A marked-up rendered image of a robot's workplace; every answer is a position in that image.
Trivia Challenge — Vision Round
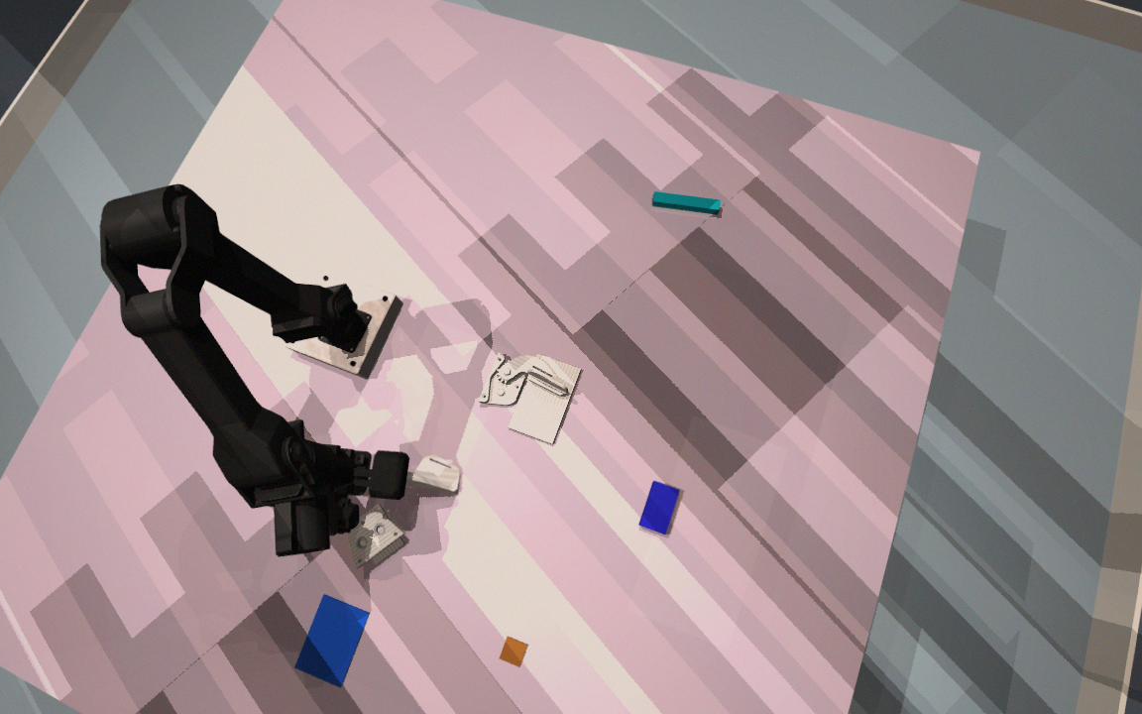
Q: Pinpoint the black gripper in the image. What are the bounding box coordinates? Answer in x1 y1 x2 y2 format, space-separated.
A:
317 444 409 500

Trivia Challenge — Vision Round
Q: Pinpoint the teal rectangular bar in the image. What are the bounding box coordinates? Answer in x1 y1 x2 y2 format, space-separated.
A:
652 191 721 215

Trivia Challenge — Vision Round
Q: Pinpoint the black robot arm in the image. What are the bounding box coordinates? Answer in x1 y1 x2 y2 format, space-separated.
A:
99 184 372 557

